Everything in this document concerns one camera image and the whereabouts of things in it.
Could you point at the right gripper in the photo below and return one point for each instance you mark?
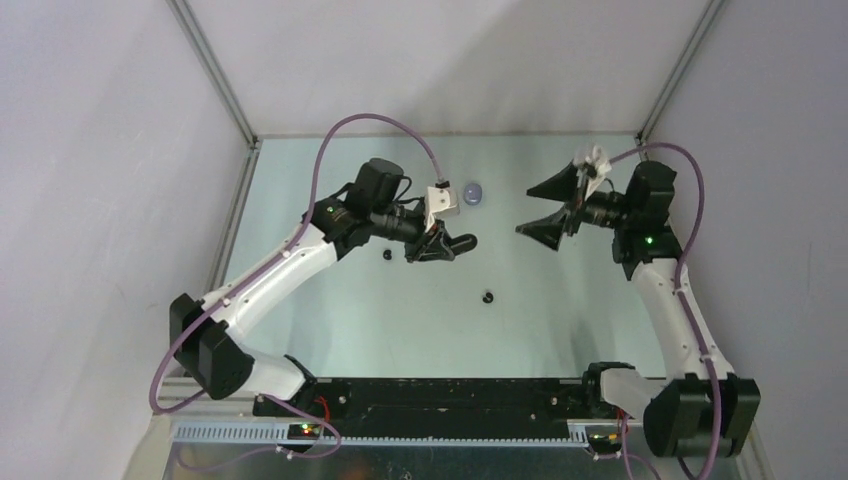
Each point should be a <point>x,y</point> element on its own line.
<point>563,187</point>

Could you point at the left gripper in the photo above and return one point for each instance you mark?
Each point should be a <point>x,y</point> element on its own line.
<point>433,246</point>

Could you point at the purple charging case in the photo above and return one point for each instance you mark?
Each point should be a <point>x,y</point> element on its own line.
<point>473,194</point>

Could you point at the black charging case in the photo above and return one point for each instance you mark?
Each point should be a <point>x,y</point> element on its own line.
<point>462,244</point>

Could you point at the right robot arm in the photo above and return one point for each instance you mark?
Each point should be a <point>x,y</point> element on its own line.
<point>702,407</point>

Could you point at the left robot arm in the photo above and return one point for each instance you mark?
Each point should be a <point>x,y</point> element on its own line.
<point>210,333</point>

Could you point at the left controller board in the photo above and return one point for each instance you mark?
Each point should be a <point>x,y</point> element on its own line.
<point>304,432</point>

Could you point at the controller board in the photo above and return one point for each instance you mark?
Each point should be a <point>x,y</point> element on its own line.
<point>304,432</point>
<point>612,438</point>

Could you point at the right controller board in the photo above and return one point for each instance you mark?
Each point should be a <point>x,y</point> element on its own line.
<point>612,438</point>

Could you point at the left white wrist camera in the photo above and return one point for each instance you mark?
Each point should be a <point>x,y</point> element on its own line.
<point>441,202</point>

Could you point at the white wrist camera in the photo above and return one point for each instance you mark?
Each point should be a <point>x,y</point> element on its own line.
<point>593,165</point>
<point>441,202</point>

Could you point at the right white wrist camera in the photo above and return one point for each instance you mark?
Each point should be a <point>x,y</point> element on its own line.
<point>593,165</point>

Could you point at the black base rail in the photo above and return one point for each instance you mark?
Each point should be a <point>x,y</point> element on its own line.
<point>466,409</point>

